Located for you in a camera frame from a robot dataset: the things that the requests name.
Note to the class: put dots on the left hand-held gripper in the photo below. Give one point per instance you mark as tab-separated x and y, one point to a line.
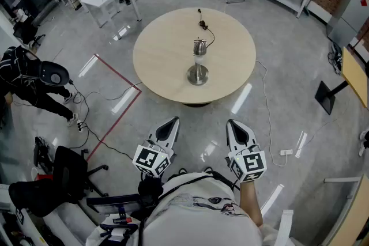
150	159

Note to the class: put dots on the white ribbed strip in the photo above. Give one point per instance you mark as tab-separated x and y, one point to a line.
285	227

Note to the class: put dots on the grey metal cabinet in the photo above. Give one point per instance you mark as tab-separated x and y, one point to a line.
348	17

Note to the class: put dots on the person's white shirt torso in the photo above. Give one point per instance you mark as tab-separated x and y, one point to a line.
196	224

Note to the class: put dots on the person's left forearm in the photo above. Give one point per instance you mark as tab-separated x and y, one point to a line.
148	188

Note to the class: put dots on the black tablet screen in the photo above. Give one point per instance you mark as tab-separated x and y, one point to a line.
115	202

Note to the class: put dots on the black swivel chair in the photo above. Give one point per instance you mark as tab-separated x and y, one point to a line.
27	34
69	170

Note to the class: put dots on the person's right forearm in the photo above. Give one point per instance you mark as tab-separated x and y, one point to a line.
250	201

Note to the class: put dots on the yellow table with black base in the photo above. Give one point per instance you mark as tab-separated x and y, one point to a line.
353	72

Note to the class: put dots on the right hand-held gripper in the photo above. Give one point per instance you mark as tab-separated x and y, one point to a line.
250	165

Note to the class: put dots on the white-framed wooden table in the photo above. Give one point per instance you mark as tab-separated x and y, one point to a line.
356	216

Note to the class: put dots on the white power strip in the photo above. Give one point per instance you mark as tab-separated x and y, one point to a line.
286	152
81	125

